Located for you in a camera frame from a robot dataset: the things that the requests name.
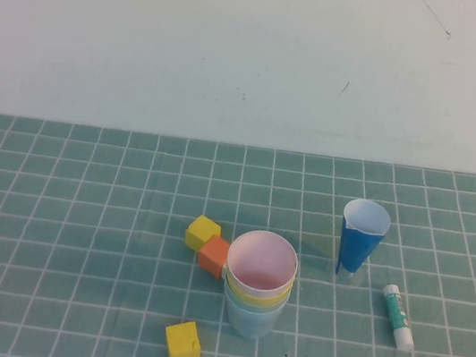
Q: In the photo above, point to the green white glue stick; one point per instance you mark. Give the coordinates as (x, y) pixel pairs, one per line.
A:
(397, 314)

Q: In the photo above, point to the yellow plastic cup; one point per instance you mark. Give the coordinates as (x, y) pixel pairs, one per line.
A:
(254, 303)

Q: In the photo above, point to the plain yellow foam cube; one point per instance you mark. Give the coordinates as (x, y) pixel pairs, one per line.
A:
(202, 229)

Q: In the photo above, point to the clear plastic cone stand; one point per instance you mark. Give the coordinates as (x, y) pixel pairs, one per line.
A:
(351, 277)

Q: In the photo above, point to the dark blue measuring cup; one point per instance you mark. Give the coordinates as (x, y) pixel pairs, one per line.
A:
(355, 251)

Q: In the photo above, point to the light blue plastic cup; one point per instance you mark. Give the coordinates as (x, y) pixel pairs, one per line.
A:
(251, 325)

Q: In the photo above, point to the pink plastic cup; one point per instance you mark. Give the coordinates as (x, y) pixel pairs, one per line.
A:
(261, 259)

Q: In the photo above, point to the notched yellow foam cube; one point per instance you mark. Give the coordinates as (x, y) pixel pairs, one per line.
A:
(182, 344)

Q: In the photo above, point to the orange foam cube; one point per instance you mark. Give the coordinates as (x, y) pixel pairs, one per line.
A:
(213, 254)

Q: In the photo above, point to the teal grid tablecloth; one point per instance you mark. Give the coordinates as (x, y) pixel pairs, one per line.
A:
(86, 163)

